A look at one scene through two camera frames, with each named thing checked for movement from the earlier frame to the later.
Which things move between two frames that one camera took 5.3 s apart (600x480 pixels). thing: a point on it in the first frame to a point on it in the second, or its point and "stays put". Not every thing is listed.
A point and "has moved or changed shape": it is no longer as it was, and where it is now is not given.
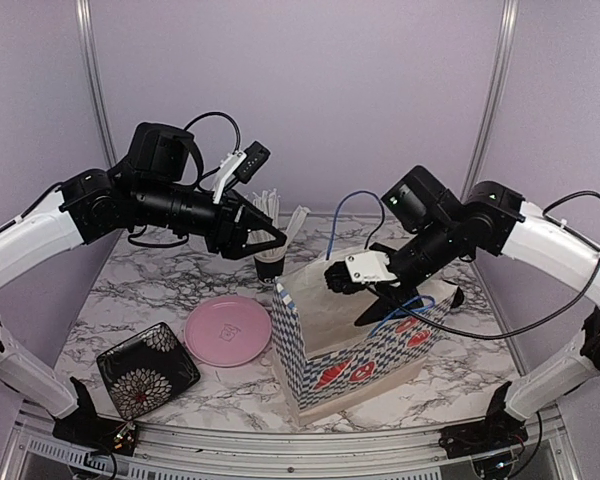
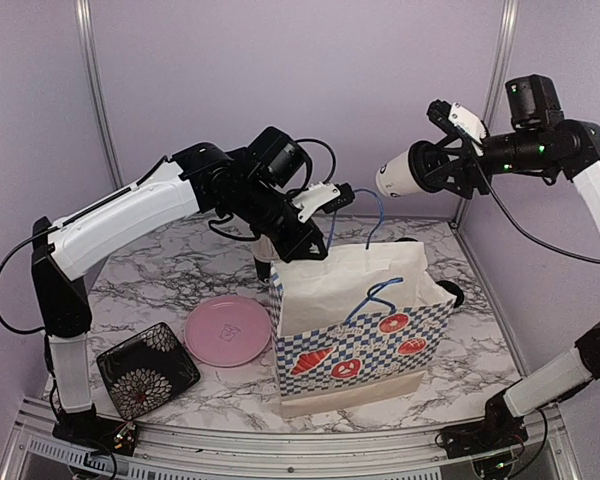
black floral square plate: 146,370 stays put
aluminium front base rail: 549,448 stays put
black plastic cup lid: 458,298 has moved or changed shape
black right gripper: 388,307 to 464,175
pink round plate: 227,331 stays put
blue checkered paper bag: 326,361 stays put
